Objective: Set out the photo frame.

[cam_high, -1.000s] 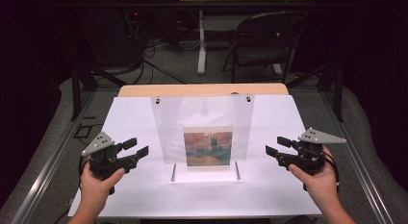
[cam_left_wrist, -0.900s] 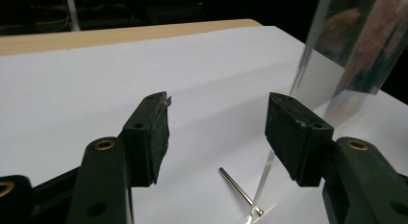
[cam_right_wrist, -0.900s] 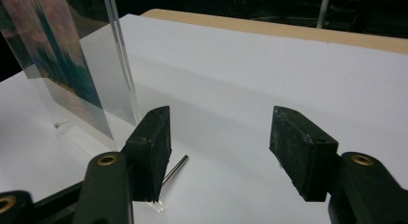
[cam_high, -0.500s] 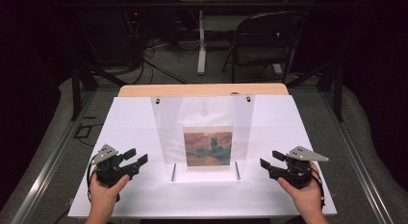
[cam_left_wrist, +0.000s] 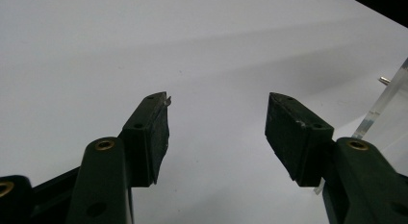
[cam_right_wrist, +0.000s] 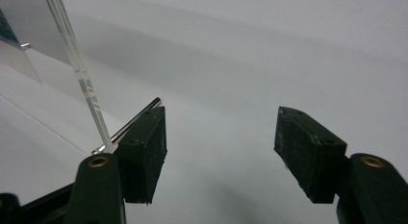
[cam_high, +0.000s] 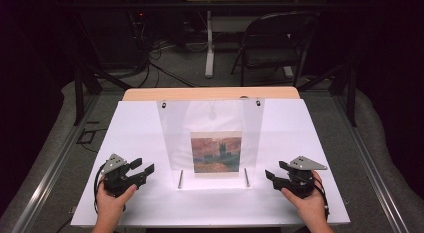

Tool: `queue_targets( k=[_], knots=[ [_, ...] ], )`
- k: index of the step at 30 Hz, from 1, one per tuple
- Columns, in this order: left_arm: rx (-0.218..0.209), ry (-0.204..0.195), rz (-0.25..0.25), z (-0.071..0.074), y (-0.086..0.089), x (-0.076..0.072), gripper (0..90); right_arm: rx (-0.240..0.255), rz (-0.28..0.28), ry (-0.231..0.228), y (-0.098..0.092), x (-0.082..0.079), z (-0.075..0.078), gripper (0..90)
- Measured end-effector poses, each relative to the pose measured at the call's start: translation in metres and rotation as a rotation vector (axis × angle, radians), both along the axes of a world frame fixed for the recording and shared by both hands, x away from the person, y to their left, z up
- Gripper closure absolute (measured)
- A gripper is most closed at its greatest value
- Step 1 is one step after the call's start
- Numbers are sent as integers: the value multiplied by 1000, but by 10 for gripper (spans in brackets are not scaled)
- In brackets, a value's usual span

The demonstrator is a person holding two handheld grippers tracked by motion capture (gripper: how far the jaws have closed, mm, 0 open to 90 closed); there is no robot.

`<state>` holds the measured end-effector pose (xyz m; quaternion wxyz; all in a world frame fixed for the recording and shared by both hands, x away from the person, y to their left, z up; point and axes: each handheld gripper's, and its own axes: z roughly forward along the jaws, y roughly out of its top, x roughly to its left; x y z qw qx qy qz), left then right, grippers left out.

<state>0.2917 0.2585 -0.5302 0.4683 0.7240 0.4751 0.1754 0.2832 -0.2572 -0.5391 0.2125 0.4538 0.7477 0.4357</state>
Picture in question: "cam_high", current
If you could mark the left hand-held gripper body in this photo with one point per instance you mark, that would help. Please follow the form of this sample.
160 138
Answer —
116 183

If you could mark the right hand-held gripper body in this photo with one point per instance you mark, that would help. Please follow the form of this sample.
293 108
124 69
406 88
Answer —
298 184

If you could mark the clear acrylic photo frame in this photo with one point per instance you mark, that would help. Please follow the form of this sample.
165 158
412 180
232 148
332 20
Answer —
176 136

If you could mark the landscape painting photo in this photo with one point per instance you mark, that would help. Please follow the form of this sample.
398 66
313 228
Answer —
216 153

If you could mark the person's left hand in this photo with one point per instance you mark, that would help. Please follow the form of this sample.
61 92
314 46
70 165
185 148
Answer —
110 203

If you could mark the person's right hand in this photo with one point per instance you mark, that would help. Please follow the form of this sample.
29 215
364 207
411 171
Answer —
310 206

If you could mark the white table cover sheet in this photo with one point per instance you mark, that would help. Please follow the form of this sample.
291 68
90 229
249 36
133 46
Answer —
133 133

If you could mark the black metal stand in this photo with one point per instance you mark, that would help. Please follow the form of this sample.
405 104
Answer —
350 93
79 93

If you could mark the light wooden table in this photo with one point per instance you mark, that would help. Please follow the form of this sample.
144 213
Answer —
200 93

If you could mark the black folding chair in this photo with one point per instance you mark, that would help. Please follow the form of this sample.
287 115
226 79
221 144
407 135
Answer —
266 56

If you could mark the white-legged desk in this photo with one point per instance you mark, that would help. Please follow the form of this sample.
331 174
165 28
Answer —
209 43

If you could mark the dark device with red light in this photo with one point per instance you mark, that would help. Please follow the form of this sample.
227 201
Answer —
138 23

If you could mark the black horizontal bar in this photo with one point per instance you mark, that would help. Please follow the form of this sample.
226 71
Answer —
133 4

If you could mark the aluminium floor rail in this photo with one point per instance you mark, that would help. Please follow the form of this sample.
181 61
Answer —
50 173
370 173

